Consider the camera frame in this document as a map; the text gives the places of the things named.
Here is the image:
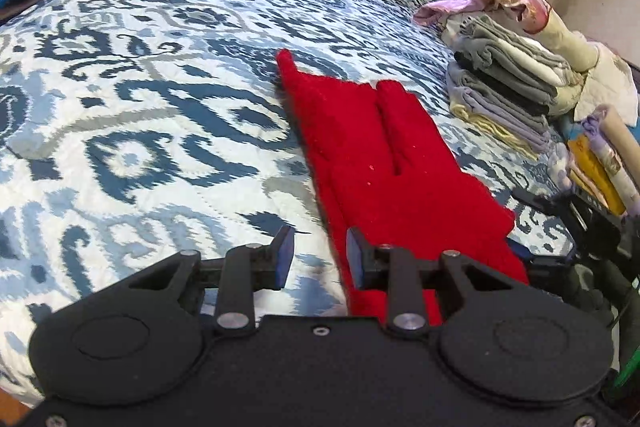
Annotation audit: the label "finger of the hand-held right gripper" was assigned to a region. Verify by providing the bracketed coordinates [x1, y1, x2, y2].
[506, 238, 575, 282]
[510, 188, 576, 221]

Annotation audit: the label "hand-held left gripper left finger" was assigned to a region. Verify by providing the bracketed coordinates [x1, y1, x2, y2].
[128, 226, 296, 339]

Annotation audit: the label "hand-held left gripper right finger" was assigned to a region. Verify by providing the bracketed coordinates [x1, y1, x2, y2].
[346, 227, 531, 338]

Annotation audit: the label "red knitted garment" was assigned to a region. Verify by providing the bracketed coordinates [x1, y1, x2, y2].
[276, 49, 531, 329]

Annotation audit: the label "stack of folded clothes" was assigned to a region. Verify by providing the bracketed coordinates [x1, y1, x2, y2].
[445, 13, 587, 159]

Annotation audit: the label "pile of folded floral cloths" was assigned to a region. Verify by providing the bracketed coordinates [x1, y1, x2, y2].
[547, 104, 640, 217]

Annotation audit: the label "green stick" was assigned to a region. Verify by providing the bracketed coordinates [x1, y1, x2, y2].
[614, 347, 640, 389]

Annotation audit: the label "white crumpled cloth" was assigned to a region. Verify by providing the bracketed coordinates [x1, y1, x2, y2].
[574, 46, 639, 126]

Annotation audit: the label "blue white patterned quilt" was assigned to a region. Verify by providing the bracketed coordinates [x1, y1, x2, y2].
[0, 0, 576, 408]

